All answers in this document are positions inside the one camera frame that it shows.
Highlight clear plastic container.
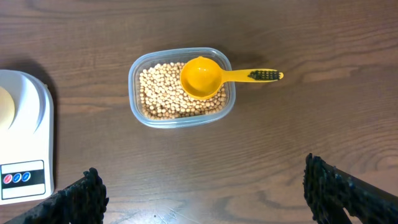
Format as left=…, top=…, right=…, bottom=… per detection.
left=128, top=47, right=236, bottom=129

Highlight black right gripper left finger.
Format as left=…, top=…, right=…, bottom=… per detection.
left=6, top=167, right=109, bottom=224

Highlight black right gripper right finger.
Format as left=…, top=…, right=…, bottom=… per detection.
left=303, top=154, right=397, bottom=224

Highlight soybeans in container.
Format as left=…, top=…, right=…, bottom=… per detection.
left=139, top=62, right=228, bottom=120

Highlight yellow measuring scoop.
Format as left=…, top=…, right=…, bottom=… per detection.
left=180, top=57, right=284, bottom=100

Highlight white digital kitchen scale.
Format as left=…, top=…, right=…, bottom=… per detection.
left=1, top=70, right=55, bottom=205

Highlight yellow plastic bowl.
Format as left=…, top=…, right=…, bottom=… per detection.
left=0, top=87, right=15, bottom=131

